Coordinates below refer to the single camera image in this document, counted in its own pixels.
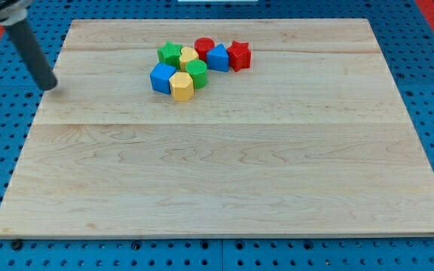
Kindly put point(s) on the blue cube block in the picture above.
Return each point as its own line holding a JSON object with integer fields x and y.
{"x": 160, "y": 77}

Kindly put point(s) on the red star block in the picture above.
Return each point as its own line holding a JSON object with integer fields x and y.
{"x": 239, "y": 55}

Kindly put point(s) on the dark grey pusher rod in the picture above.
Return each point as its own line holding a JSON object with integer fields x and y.
{"x": 27, "y": 46}

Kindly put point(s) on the red cylinder block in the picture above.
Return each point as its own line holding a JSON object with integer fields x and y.
{"x": 202, "y": 46}

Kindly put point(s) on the light wooden board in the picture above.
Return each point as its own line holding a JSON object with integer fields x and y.
{"x": 312, "y": 141}

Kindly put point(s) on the green star block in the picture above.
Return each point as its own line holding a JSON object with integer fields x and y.
{"x": 169, "y": 54}

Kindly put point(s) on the green cylinder block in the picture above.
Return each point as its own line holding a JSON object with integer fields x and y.
{"x": 197, "y": 69}

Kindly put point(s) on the grey robot end mount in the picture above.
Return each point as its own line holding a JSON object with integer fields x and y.
{"x": 13, "y": 11}

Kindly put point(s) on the yellow heart block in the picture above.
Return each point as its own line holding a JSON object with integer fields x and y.
{"x": 187, "y": 54}

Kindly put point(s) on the blue triangle block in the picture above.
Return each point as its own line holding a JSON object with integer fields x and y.
{"x": 217, "y": 59}

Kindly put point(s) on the yellow hexagon block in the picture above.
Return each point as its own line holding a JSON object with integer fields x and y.
{"x": 182, "y": 87}

